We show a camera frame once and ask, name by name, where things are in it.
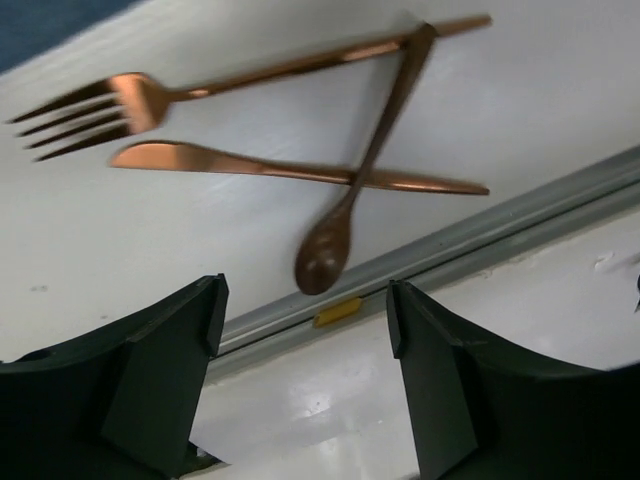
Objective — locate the copper spoon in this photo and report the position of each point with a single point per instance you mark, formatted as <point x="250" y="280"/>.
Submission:
<point x="324" y="252"/>

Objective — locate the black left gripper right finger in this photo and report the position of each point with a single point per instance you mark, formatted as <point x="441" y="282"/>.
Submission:
<point x="483" y="407"/>

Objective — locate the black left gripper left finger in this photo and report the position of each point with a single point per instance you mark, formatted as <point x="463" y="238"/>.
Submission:
<point x="117" y="402"/>

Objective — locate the copper knife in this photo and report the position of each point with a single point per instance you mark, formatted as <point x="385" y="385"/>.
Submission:
<point x="188" y="157"/>

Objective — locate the blue cloth placemat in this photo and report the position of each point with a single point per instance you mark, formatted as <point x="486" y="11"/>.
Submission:
<point x="31" y="27"/>

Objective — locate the aluminium front rail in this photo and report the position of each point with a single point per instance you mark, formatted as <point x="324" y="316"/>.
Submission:
<point x="509" y="229"/>

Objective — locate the copper fork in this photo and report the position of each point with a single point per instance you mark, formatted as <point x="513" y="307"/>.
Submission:
<point x="133" y="103"/>

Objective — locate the yellow rail slot nut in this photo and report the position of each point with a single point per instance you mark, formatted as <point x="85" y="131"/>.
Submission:
<point x="336" y="313"/>

